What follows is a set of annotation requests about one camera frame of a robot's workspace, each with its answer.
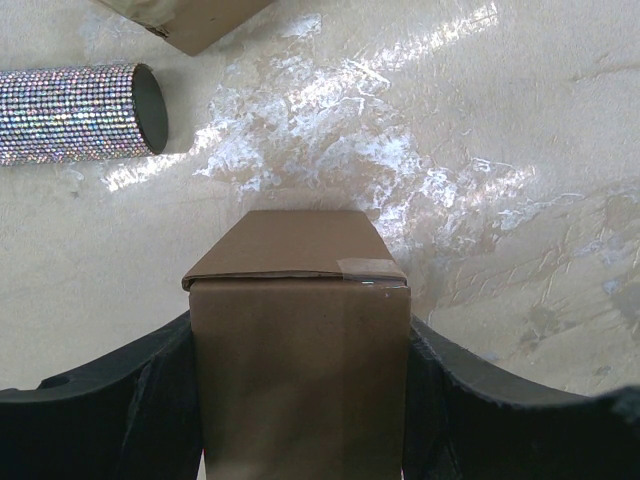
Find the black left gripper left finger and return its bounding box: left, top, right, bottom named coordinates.
left=1, top=313, right=202, bottom=479

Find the taped cardboard box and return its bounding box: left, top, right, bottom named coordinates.
left=99, top=0, right=272, bottom=56

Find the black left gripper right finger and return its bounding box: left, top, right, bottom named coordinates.
left=402, top=318, right=639, bottom=480

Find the small cardboard box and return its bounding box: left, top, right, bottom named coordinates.
left=182, top=210, right=411, bottom=479

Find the silver glitter microphone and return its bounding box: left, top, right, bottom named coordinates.
left=1, top=63, right=169, bottom=167

